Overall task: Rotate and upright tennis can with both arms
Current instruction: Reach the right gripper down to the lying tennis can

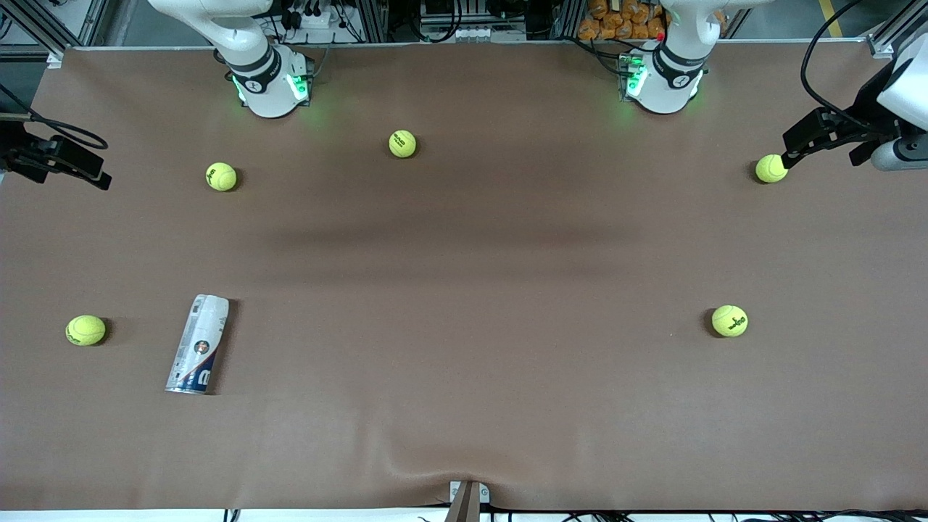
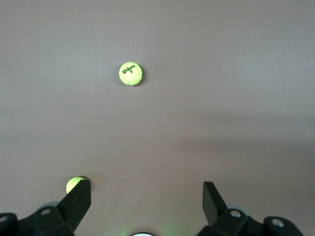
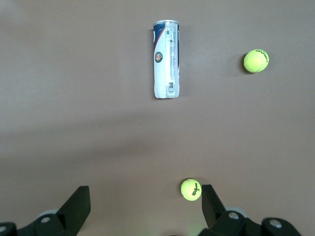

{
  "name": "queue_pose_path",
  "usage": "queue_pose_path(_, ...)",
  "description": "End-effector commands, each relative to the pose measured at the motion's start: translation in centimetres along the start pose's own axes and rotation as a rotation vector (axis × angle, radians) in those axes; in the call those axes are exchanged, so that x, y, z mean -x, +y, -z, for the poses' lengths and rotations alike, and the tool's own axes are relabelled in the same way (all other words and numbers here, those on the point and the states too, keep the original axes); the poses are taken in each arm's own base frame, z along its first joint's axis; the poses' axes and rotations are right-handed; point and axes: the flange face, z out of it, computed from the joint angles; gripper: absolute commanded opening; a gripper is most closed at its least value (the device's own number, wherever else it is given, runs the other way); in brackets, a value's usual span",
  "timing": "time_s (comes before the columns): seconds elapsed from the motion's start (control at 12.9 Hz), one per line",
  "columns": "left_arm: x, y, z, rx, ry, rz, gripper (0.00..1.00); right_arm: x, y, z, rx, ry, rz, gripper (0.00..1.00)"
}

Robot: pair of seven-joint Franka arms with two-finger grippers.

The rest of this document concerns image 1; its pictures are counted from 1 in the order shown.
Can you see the yellow tennis ball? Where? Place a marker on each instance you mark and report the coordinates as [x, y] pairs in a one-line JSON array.
[[729, 320], [402, 143], [85, 330], [770, 169], [221, 176]]

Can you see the orange netted bags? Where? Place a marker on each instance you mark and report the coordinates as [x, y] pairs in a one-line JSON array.
[[623, 25]]

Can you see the aluminium cage frame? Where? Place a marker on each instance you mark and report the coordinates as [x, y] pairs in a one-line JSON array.
[[881, 47], [56, 58]]

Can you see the metal camera bracket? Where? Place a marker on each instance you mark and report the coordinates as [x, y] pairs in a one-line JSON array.
[[467, 504]]

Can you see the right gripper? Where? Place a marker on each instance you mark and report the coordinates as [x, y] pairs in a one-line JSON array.
[[16, 154]]

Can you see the white power strip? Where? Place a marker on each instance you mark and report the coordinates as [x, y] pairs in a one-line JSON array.
[[312, 20]]

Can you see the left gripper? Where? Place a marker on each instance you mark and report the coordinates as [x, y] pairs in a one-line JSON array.
[[866, 120]]

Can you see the white terminal strip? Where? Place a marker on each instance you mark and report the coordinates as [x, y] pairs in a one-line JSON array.
[[471, 34]]

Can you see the clear tennis ball can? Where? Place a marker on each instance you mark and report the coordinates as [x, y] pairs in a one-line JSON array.
[[197, 344]]

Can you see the brown table mat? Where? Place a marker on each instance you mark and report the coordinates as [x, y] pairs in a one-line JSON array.
[[507, 362]]

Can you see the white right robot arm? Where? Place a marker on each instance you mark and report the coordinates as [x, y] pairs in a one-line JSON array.
[[254, 72]]

